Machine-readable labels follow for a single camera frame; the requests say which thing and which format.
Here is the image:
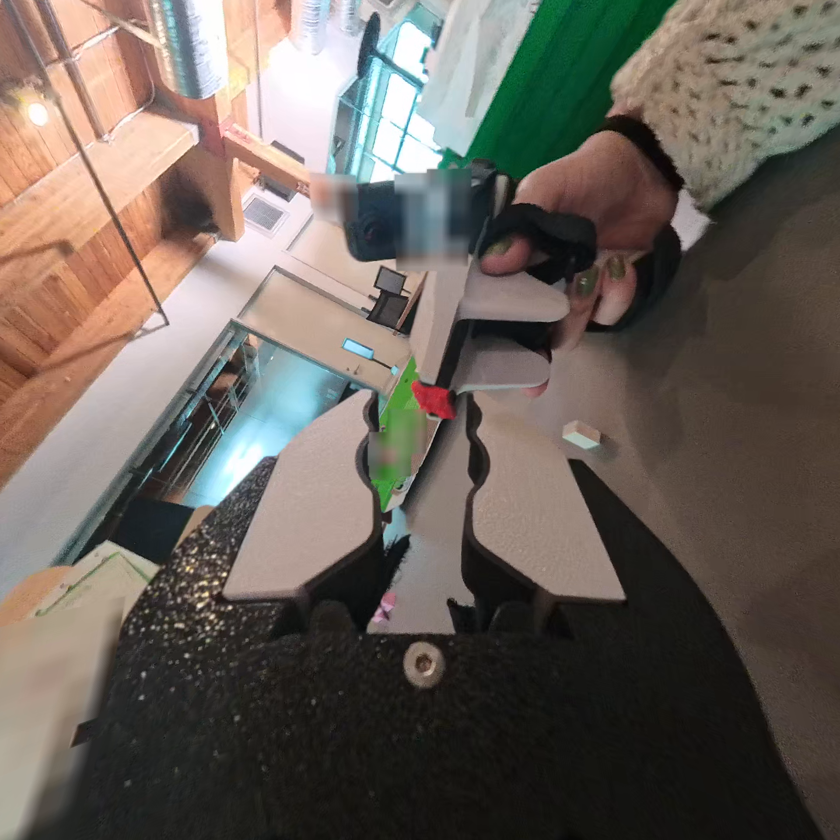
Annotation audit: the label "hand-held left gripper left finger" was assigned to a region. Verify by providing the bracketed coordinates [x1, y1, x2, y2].
[222, 390, 385, 603]

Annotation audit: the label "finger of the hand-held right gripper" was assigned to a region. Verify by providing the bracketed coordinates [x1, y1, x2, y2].
[453, 272, 571, 326]
[453, 350, 552, 395]

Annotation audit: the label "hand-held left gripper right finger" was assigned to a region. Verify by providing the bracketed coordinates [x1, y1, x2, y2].
[462, 399, 627, 603]

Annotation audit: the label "red lego brick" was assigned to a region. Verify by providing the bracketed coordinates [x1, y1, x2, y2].
[412, 382, 457, 421]

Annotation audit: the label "person's right forearm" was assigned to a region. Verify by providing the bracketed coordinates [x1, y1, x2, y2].
[610, 0, 840, 211]

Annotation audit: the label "green lego set box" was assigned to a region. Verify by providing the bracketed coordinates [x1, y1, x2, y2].
[367, 357, 441, 513]

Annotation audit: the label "person's right hand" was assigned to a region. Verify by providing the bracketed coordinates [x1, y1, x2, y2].
[478, 128, 680, 400]

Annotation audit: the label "black floor lamp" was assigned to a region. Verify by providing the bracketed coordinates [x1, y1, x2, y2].
[357, 13, 383, 80]

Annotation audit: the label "white paper sheets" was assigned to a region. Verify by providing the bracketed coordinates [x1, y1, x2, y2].
[416, 0, 539, 119]

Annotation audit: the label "black wristband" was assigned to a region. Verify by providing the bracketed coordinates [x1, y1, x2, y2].
[600, 115, 686, 191]

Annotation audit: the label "creeper picture instruction booklet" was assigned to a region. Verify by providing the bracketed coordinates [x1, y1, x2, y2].
[36, 545, 158, 618]

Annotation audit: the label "green plastic bin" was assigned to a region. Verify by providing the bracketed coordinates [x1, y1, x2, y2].
[453, 0, 677, 175]

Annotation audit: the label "silver ventilation ducts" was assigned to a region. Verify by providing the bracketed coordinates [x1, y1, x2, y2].
[146, 0, 368, 101]

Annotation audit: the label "white wall vent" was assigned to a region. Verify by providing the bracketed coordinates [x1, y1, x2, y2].
[241, 193, 290, 237]

